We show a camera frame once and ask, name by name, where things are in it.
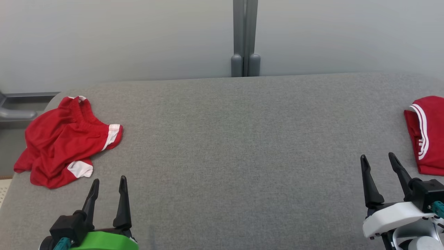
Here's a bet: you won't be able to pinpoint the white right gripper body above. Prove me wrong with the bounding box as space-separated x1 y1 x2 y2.
362 201 437 240

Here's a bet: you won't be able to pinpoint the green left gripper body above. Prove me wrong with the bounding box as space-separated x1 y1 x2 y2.
69 230 139 250

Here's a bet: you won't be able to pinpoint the grey metal bar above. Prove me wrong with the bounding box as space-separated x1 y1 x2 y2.
0 91 61 122

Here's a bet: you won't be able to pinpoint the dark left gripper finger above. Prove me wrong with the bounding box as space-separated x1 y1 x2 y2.
82 179 100 228
113 176 132 229

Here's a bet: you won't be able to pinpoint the red Bulls basketball jersey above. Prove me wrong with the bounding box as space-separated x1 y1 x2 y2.
404 96 444 176

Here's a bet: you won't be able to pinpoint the red shorts with white trim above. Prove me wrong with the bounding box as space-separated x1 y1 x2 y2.
14 96 123 189

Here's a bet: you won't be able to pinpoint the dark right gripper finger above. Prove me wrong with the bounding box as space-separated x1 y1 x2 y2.
360 155 385 209
388 152 417 202

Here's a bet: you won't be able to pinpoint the grey partition post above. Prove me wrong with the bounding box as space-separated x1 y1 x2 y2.
231 0 261 77

